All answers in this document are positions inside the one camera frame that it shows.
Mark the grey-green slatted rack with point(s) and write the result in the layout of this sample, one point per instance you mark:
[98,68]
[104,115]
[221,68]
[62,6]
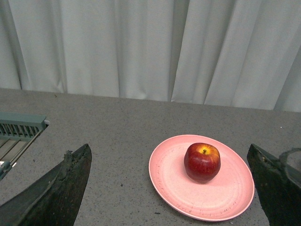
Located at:
[17,132]

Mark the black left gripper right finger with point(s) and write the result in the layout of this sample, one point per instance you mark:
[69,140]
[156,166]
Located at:
[278,186]

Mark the white curtain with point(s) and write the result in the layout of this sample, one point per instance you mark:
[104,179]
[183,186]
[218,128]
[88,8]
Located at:
[241,53]

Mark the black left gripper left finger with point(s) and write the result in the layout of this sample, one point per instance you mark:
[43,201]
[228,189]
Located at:
[55,198]

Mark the red apple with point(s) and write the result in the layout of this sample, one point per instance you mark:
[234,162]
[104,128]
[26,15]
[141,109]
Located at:
[202,162]

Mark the pink plate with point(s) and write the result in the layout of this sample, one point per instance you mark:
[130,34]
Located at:
[226,196]

